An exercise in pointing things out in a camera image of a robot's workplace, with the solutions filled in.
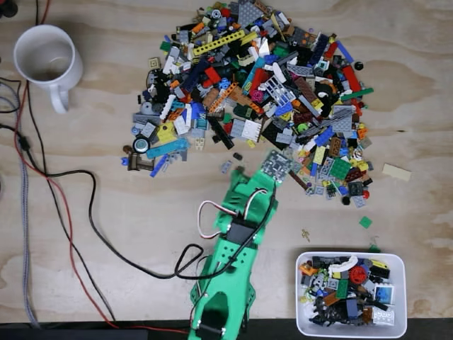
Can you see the brown Lego brick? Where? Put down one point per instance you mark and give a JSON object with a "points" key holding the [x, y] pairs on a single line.
{"points": [[334, 147]]}

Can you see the magenta Lego piece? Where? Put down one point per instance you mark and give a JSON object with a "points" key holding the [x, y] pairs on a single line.
{"points": [[256, 96]]}

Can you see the black disc pale centre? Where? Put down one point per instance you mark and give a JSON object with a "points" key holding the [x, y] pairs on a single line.
{"points": [[140, 145]]}

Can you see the yellow Lego brick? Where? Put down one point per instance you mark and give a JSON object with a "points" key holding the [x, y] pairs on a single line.
{"points": [[319, 155]]}

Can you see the grey studded Lego plate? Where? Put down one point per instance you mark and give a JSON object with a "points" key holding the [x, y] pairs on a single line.
{"points": [[238, 129]]}

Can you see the white studded Lego plate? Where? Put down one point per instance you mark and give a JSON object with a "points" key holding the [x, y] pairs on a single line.
{"points": [[253, 130]]}

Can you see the red long Lego brick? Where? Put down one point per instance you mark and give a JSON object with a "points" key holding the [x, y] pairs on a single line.
{"points": [[351, 78]]}

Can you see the small blue Lego clip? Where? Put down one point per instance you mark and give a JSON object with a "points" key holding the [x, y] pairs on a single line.
{"points": [[124, 161]]}

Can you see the grey round Lego dish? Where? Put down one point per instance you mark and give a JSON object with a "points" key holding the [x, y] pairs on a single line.
{"points": [[147, 109]]}

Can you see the orange Lego technic beam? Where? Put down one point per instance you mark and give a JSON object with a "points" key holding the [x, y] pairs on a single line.
{"points": [[223, 96]]}

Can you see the pale yellow flat tile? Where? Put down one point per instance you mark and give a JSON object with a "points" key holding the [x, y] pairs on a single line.
{"points": [[249, 38]]}

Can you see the dark red Lego brick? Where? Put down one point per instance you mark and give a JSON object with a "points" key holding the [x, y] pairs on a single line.
{"points": [[354, 174]]}

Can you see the small tan Lego piece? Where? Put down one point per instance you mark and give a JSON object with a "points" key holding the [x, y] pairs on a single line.
{"points": [[200, 143]]}

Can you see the small black Lego piece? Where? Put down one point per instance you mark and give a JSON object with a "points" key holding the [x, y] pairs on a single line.
{"points": [[237, 156]]}

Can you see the grey Lego wedge plate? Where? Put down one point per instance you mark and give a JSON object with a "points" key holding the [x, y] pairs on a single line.
{"points": [[249, 12]]}

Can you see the large grey Lego plate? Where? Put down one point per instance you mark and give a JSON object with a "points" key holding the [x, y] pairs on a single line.
{"points": [[343, 123]]}

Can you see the orange brown Lego plate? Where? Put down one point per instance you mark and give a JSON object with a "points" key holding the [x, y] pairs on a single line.
{"points": [[334, 298]]}

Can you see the yellow Lego plate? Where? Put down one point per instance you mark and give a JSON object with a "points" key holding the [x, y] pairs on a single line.
{"points": [[165, 132]]}

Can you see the tan flat Lego tile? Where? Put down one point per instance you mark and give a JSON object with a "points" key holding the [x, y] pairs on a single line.
{"points": [[397, 172]]}

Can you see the black round object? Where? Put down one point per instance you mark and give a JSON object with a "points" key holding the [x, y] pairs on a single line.
{"points": [[7, 7]]}

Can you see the reddish brown long plate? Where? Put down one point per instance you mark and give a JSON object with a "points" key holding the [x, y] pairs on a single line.
{"points": [[307, 91]]}

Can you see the turquoise long Lego piece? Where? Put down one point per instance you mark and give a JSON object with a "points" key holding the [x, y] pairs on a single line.
{"points": [[166, 149]]}

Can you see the white Lego slope piece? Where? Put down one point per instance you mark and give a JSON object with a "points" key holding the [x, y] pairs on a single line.
{"points": [[278, 72]]}

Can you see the white Lego lattice window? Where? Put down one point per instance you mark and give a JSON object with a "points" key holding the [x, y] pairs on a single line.
{"points": [[279, 91]]}

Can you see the blue narrow Lego bar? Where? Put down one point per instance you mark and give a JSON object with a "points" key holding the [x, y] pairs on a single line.
{"points": [[158, 165]]}

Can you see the large black Lego plate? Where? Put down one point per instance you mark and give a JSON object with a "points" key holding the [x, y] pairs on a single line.
{"points": [[272, 134]]}

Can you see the pale blue Lego cube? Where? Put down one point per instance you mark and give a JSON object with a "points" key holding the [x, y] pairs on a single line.
{"points": [[384, 294]]}

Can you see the white curved Lego piece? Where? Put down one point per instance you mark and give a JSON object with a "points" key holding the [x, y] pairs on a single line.
{"points": [[341, 265]]}

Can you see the tan printed square tile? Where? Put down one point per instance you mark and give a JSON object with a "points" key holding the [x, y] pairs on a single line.
{"points": [[154, 63]]}

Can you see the green long Lego plate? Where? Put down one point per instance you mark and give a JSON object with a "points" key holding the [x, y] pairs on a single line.
{"points": [[357, 93]]}

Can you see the white studded Lego brick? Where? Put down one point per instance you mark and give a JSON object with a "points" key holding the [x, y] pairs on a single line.
{"points": [[383, 316]]}

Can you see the white ceramic mug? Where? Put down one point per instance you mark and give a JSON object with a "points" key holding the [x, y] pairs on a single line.
{"points": [[44, 60]]}

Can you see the orange Lego piece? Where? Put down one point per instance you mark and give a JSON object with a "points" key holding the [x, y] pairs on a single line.
{"points": [[308, 270]]}

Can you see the dark blue Lego piece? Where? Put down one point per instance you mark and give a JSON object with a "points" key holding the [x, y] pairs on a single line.
{"points": [[196, 74]]}

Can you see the white plastic bin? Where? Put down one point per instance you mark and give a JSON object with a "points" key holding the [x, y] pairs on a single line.
{"points": [[400, 318]]}

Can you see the dark grey square piece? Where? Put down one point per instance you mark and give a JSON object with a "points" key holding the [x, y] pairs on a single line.
{"points": [[355, 188]]}

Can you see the camera circuit board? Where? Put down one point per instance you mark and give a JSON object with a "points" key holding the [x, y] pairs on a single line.
{"points": [[276, 165]]}

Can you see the small grey Lego plate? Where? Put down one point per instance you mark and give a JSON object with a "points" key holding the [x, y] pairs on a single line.
{"points": [[226, 166]]}

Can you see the grey rectangular Lego plate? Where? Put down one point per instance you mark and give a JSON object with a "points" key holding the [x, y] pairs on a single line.
{"points": [[359, 201]]}

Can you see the black long Lego plate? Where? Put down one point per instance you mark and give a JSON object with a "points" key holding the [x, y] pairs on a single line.
{"points": [[325, 261]]}

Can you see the small black round piece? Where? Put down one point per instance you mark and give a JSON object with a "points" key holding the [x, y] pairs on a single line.
{"points": [[345, 200]]}

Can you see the green Lego brick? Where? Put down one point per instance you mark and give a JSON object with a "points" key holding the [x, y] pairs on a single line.
{"points": [[165, 45], [342, 288]]}

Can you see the dark brown long plate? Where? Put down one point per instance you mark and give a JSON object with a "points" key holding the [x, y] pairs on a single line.
{"points": [[299, 180]]}

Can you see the grey square Lego tile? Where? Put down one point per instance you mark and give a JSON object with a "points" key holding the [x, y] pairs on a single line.
{"points": [[333, 283]]}

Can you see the red Lego wheel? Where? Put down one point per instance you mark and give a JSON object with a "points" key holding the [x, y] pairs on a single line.
{"points": [[358, 275]]}

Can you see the small gold Lego piece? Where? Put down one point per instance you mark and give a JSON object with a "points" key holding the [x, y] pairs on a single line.
{"points": [[305, 234]]}

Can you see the yellow Lego technic beam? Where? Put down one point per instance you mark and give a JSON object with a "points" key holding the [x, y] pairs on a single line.
{"points": [[219, 42]]}

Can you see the green studded Lego plate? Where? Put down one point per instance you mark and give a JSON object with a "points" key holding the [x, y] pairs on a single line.
{"points": [[341, 168]]}

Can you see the white toothed Lego piece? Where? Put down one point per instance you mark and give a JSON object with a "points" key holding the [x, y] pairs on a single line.
{"points": [[167, 107]]}

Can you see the black long Lego brick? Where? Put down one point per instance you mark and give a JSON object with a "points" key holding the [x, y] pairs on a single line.
{"points": [[221, 131]]}

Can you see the orange Lego minifigure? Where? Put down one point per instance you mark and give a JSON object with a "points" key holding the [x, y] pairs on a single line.
{"points": [[362, 131]]}

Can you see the light grey studded plate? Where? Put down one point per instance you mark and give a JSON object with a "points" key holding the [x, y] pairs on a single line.
{"points": [[325, 166]]}

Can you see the blue long Lego plate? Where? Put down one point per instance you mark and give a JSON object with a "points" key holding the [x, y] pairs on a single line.
{"points": [[345, 52]]}

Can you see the green square Lego plate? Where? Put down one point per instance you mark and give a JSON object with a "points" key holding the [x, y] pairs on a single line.
{"points": [[365, 222]]}

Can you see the dark brown bracket piece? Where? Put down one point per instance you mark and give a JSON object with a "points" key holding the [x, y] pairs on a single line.
{"points": [[136, 162]]}

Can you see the blue Lego brick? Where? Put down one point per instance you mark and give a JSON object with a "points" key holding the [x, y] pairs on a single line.
{"points": [[323, 136]]}

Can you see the black round Lego piece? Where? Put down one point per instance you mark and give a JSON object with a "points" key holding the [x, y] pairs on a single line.
{"points": [[359, 65]]}

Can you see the small green Lego piece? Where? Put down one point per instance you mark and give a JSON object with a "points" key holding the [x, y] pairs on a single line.
{"points": [[374, 248]]}

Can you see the lime green Lego piece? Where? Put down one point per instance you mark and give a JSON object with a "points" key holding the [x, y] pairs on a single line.
{"points": [[302, 127]]}

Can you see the black Lego grille piece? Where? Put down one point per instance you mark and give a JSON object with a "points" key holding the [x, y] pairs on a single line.
{"points": [[330, 190]]}

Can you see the small yellow Lego stud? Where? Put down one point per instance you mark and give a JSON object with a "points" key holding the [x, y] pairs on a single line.
{"points": [[251, 143]]}

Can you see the yellow black Lego piece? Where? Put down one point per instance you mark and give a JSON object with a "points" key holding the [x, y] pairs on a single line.
{"points": [[379, 263]]}

